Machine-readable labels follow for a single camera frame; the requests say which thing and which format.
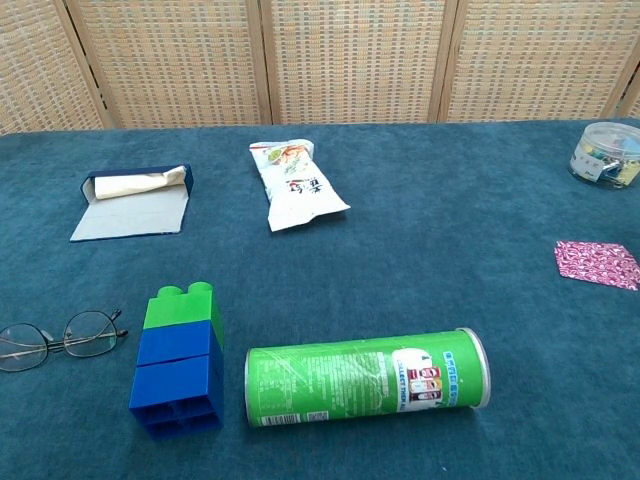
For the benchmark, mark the thin metal frame eyeglasses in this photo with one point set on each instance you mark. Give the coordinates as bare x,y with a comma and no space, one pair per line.
89,334

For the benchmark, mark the blue carpet table cover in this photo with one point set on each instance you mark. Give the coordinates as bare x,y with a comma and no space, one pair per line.
400,225

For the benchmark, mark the clear jar of binder clips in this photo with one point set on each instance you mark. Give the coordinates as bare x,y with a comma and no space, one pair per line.
600,155

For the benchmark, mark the white snack bag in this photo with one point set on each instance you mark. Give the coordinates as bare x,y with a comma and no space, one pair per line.
295,190

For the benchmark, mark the green toy building block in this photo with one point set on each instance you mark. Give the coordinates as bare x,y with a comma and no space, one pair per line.
177,310

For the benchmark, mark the green chip can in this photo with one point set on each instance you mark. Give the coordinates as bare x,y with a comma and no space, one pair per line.
350,382

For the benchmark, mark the woven folding screen panel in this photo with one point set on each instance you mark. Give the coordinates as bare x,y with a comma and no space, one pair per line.
632,107
355,60
175,60
35,65
535,60

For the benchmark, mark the cream paper sheet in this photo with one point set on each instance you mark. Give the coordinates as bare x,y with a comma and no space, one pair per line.
125,186

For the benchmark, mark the blue toy building block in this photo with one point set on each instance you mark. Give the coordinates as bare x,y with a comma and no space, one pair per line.
170,382
175,342

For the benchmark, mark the open blue cardboard box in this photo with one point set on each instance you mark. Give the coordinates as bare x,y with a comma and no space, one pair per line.
130,220

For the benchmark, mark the pink patterned paper square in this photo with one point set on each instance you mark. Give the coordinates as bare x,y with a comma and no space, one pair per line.
595,265

